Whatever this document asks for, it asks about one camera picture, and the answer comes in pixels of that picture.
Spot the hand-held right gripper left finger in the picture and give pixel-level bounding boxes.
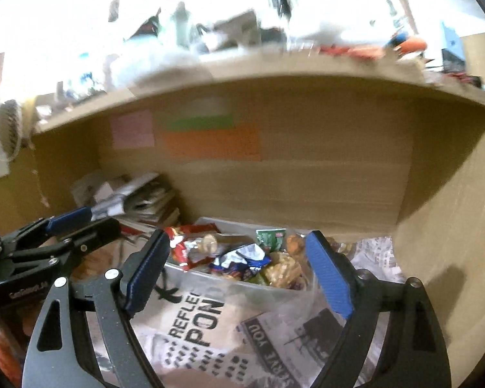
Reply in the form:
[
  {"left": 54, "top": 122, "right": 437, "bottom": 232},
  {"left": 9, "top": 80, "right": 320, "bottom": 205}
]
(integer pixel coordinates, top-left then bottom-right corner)
[{"left": 22, "top": 230, "right": 171, "bottom": 388}]

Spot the green paper note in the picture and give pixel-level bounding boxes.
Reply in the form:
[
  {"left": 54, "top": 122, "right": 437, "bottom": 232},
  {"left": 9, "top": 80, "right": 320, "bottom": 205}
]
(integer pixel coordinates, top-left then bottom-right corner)
[{"left": 164, "top": 97, "right": 235, "bottom": 132}]

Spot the wooden cubby shelf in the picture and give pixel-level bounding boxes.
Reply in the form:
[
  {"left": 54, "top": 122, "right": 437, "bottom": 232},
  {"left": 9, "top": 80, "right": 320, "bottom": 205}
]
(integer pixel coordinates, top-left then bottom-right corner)
[{"left": 0, "top": 54, "right": 485, "bottom": 388}]

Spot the orange object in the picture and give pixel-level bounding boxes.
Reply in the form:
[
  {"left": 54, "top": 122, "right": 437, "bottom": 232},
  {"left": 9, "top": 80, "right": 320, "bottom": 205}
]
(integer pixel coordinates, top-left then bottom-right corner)
[{"left": 388, "top": 34, "right": 427, "bottom": 55}]

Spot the stack of books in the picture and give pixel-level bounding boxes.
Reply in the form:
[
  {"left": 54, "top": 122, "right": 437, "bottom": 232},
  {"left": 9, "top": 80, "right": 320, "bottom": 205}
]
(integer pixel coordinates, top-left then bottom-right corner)
[{"left": 70, "top": 172, "right": 180, "bottom": 235}]

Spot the orange paper note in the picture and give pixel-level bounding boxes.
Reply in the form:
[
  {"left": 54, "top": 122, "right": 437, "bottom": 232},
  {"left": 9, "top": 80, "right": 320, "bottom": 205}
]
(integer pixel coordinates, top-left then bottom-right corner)
[{"left": 162, "top": 123, "right": 263, "bottom": 161}]

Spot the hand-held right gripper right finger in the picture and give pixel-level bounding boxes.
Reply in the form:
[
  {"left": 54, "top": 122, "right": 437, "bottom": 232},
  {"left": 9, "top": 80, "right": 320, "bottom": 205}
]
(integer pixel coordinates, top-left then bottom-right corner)
[{"left": 305, "top": 230, "right": 453, "bottom": 388}]

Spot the clear bottle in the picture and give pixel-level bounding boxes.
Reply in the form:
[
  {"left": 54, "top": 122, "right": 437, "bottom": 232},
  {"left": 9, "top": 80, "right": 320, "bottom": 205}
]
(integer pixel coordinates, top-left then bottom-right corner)
[{"left": 162, "top": 0, "right": 190, "bottom": 45}]

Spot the white plastic bag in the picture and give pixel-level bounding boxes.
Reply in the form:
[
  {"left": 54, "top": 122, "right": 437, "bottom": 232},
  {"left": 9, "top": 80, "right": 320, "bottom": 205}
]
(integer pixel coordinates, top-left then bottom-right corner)
[{"left": 113, "top": 40, "right": 203, "bottom": 85}]

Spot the blue box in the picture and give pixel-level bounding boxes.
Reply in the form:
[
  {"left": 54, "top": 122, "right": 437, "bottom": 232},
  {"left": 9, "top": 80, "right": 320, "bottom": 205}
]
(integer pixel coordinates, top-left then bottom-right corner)
[{"left": 440, "top": 22, "right": 467, "bottom": 71}]

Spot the newspaper sheet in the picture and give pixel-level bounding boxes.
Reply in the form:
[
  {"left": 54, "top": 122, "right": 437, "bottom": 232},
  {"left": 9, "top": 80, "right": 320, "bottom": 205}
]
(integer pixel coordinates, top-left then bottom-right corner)
[{"left": 93, "top": 236, "right": 409, "bottom": 388}]

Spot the pile of snack packets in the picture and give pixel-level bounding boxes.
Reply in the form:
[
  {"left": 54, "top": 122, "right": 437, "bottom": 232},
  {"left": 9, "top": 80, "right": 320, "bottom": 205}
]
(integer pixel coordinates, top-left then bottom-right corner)
[{"left": 164, "top": 224, "right": 314, "bottom": 292}]

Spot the orange bag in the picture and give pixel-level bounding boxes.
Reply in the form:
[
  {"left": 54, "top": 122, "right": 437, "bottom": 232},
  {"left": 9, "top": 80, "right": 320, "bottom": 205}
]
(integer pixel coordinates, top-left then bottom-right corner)
[{"left": 0, "top": 323, "right": 25, "bottom": 384}]

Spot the clear plastic container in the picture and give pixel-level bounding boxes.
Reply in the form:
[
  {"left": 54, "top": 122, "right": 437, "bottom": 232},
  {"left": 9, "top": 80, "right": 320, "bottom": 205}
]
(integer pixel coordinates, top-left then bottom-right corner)
[{"left": 162, "top": 217, "right": 320, "bottom": 304}]

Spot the pink paper note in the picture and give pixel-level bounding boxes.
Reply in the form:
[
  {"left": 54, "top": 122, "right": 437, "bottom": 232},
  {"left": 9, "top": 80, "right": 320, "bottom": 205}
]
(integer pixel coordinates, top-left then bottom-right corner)
[{"left": 110, "top": 110, "right": 155, "bottom": 149}]

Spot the white desk fan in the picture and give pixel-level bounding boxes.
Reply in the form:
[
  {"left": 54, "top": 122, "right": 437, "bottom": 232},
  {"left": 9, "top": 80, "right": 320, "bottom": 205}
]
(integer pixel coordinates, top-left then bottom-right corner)
[{"left": 0, "top": 99, "right": 25, "bottom": 158}]

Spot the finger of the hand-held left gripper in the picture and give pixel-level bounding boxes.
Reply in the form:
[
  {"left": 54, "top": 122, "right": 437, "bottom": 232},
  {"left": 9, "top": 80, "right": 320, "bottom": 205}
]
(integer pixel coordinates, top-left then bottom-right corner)
[
  {"left": 0, "top": 207, "right": 93, "bottom": 251},
  {"left": 10, "top": 217, "right": 121, "bottom": 271}
]

